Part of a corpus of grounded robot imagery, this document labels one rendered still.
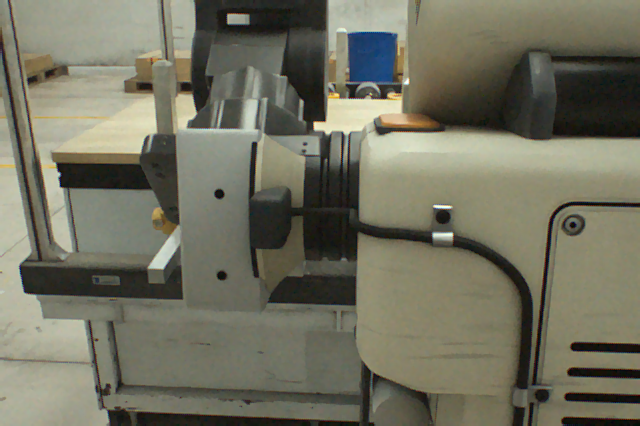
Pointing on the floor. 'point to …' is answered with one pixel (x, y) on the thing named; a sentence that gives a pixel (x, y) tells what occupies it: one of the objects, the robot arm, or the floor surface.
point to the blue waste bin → (372, 56)
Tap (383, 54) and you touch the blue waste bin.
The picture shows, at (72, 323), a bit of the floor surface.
